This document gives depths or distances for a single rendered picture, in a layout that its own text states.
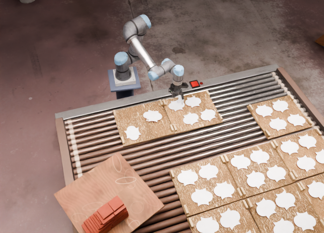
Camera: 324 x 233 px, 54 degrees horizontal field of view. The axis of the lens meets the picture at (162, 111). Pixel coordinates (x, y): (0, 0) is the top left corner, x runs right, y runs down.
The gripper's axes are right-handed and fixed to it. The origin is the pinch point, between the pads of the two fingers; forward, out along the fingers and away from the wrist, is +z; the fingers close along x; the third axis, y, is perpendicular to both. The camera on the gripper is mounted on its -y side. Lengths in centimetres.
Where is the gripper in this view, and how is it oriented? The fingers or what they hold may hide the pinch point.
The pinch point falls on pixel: (177, 98)
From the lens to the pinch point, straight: 257.5
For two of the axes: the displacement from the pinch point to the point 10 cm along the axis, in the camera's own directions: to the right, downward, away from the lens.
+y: -8.1, 4.4, -3.9
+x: 5.9, 6.5, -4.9
